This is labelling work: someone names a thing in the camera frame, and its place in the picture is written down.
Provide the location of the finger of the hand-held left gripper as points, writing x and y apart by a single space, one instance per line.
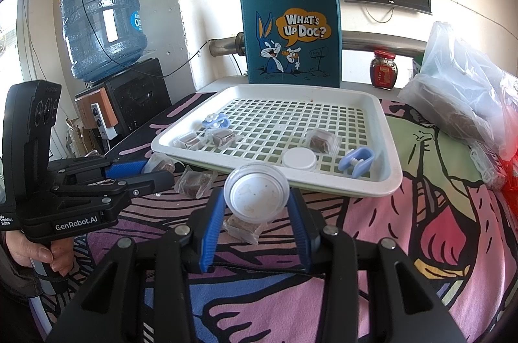
125 169
153 181

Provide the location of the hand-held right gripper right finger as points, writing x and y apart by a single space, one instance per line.
301 233

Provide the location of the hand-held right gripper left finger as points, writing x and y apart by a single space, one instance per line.
210 229

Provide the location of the clear round container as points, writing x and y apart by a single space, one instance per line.
257 197

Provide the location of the white round cap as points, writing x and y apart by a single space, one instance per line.
299 157

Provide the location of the blue clip with white flower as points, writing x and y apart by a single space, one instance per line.
212 119

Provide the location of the light blue plastic clip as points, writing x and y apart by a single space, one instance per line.
362 157

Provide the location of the white perforated plastic tray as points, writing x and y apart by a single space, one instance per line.
283 116

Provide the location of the person's left hand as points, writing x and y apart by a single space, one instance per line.
28 252

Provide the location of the cardboard box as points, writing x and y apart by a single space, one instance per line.
77 132

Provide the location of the printed blanket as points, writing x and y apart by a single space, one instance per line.
364 246

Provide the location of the wood-sided speaker with knobs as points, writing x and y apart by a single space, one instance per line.
91 104

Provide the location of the black water dispenser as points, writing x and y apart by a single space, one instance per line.
137 96

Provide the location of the blue water cooler bottle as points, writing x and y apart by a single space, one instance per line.
93 35

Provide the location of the red sauce jar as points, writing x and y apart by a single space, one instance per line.
383 72

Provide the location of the green and white carton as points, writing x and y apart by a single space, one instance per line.
417 68

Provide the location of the teal cartoon tote bag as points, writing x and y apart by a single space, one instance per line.
267 3

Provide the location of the clear plastic bag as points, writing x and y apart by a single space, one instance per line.
457 84

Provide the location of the red plastic bag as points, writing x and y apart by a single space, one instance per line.
510 169

